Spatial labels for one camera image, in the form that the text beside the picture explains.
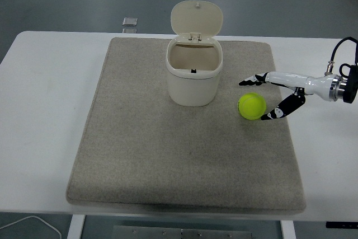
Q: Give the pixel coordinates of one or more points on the yellow-green tennis ball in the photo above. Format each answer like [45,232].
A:
[251,106]

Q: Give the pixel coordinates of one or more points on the small metal floor plate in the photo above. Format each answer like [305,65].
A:
[130,21]

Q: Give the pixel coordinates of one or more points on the black table control panel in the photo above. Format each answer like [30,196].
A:
[341,224]

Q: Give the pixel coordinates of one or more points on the beige fabric mat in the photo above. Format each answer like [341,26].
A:
[173,149]

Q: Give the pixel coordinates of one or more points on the white table leg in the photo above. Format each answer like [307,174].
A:
[288,230]
[76,227]

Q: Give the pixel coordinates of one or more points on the cream plastic bin with lid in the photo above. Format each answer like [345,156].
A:
[193,88]

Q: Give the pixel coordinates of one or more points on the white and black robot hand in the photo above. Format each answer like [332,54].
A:
[291,78]

